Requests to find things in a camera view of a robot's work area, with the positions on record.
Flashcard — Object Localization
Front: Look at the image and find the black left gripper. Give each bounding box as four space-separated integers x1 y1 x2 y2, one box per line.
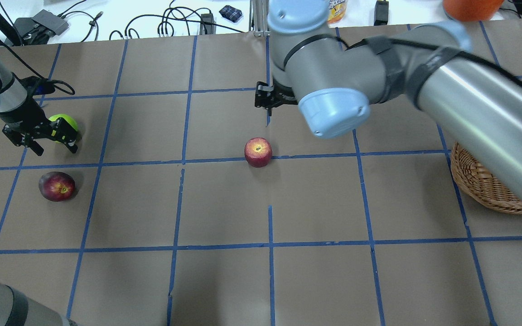
0 96 79 156

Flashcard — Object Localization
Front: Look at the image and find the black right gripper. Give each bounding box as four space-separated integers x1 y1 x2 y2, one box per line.
255 81 298 114

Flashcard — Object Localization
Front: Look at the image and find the red yellow apple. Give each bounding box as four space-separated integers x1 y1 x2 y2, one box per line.
244 138 273 168

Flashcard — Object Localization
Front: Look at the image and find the dark red apple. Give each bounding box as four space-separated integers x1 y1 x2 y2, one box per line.
38 171 76 202

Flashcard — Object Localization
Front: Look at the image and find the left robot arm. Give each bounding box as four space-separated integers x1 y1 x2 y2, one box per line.
0 61 78 326

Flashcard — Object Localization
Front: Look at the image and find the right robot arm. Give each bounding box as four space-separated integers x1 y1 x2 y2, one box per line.
255 0 522 200

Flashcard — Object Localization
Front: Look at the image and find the wicker basket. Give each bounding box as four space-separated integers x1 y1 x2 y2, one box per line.
450 142 522 215

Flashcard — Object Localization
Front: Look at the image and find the green apple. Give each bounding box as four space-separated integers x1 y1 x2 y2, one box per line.
49 114 78 143

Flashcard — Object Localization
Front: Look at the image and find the black power adapter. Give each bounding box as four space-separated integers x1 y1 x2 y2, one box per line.
373 0 389 26
198 13 216 35

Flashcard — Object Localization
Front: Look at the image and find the dark blue checkered pouch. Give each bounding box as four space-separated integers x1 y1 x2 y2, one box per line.
219 5 244 23

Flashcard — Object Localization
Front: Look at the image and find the orange juice bottle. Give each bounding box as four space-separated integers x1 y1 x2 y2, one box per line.
327 0 348 25

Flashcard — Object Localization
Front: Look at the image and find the orange round object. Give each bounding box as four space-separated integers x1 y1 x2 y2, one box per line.
442 0 503 21

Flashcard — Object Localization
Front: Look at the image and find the aluminium frame post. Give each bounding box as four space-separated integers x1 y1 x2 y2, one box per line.
249 0 270 37

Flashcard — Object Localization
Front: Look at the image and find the black cable bundle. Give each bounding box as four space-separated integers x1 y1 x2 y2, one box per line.
57 0 255 41

